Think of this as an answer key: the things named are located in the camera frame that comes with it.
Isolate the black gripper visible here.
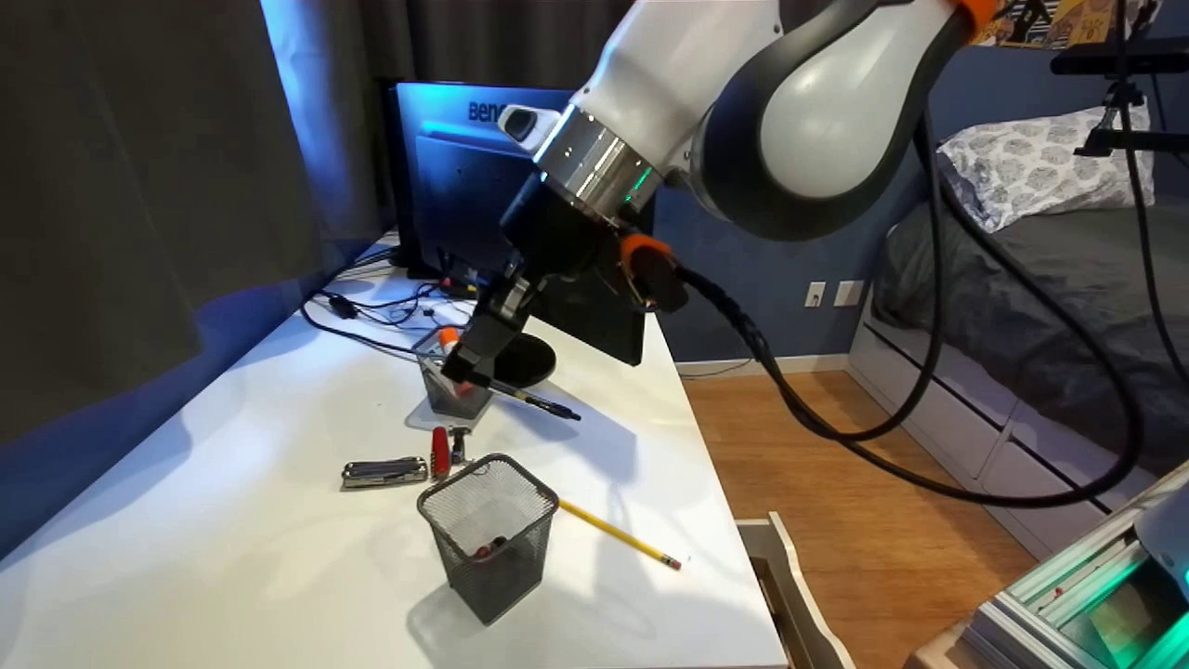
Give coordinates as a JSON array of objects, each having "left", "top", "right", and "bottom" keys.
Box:
[{"left": 437, "top": 172, "right": 641, "bottom": 387}]

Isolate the black pen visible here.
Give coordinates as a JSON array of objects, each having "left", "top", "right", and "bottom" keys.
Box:
[{"left": 483, "top": 373, "right": 585, "bottom": 422}]

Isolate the small mesh container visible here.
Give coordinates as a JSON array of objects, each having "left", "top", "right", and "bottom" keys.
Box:
[{"left": 415, "top": 349, "right": 498, "bottom": 422}]

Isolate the large black mesh container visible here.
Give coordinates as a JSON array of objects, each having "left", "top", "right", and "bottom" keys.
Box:
[{"left": 411, "top": 449, "right": 565, "bottom": 627}]

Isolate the small red desk item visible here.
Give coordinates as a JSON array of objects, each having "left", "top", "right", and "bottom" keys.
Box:
[{"left": 428, "top": 422, "right": 456, "bottom": 483}]

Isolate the black monitor with round stand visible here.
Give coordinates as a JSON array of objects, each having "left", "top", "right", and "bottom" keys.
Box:
[{"left": 411, "top": 122, "right": 649, "bottom": 394}]

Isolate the black folding multi-tool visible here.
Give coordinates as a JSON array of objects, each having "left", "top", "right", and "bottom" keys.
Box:
[{"left": 338, "top": 453, "right": 435, "bottom": 494}]

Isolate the red marker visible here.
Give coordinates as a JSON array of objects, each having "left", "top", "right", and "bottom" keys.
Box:
[{"left": 465, "top": 532, "right": 520, "bottom": 570}]

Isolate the yellow pencil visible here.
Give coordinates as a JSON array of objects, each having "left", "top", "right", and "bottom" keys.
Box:
[{"left": 550, "top": 494, "right": 689, "bottom": 575}]

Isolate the black BenQ monitor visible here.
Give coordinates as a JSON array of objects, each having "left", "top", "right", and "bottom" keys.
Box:
[{"left": 390, "top": 78, "right": 587, "bottom": 281}]

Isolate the white open drawer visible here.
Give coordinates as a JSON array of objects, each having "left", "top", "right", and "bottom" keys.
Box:
[{"left": 733, "top": 508, "right": 861, "bottom": 669}]

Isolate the wooden base board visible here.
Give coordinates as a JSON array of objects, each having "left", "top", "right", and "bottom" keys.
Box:
[{"left": 908, "top": 618, "right": 997, "bottom": 669}]

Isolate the dark grey bed duvet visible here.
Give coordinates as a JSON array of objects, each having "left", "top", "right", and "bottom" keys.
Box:
[{"left": 865, "top": 198, "right": 1189, "bottom": 479}]

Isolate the white patterned pillow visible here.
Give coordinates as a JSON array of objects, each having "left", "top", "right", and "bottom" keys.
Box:
[{"left": 934, "top": 99, "right": 1163, "bottom": 239}]

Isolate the black desk cable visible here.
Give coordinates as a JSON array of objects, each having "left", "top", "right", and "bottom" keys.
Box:
[{"left": 299, "top": 271, "right": 437, "bottom": 368}]

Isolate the white bed frame with drawers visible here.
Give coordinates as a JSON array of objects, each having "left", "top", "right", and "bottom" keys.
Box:
[{"left": 849, "top": 309, "right": 1189, "bottom": 570}]

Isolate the orange cable strap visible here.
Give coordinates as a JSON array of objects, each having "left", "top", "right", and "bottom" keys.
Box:
[{"left": 949, "top": 0, "right": 1005, "bottom": 36}]

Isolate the aluminium profile frame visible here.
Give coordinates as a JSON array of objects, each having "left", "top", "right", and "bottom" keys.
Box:
[{"left": 964, "top": 488, "right": 1189, "bottom": 669}]

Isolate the colourful wall poster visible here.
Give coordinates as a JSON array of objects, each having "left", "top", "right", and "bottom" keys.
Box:
[{"left": 987, "top": 0, "right": 1173, "bottom": 48}]

